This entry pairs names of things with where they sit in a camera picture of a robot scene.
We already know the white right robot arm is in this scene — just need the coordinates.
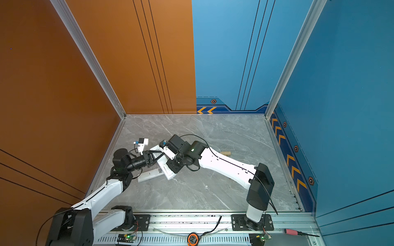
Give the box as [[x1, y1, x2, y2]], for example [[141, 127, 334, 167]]
[[159, 135, 277, 231]]

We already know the pink handled screwdriver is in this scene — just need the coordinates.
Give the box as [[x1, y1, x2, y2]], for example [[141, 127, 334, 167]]
[[284, 229, 319, 237]]

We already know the wooden mallet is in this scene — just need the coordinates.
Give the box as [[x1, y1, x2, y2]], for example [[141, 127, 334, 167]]
[[220, 151, 231, 156]]

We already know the aluminium corner post left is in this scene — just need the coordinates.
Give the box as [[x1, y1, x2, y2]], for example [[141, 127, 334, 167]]
[[50, 0, 127, 120]]

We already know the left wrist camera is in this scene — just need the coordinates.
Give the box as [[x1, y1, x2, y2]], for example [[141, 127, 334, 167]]
[[133, 138, 149, 153]]

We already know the aluminium corner post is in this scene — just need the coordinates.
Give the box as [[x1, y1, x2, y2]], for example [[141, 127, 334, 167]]
[[50, 0, 127, 120], [265, 0, 327, 120]]

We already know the green circuit board left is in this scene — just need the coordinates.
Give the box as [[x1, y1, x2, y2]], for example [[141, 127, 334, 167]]
[[116, 234, 137, 244]]

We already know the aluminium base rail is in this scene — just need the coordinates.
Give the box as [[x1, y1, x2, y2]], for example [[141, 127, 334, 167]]
[[93, 210, 325, 246]]

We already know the aluminium corner post right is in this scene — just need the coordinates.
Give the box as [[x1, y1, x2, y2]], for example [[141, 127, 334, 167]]
[[265, 0, 327, 120]]

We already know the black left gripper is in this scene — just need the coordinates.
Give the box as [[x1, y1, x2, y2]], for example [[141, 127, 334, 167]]
[[126, 152, 165, 175]]

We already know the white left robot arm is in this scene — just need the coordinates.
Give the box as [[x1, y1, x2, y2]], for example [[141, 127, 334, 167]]
[[46, 148, 164, 246]]

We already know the white remote control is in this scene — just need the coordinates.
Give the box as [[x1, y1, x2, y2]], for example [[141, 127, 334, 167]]
[[151, 145, 176, 180]]

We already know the white remote with QR label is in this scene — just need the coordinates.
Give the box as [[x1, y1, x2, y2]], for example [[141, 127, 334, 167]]
[[137, 168, 164, 183]]

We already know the circuit board right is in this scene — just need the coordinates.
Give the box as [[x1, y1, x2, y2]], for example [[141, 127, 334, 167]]
[[249, 234, 272, 246]]

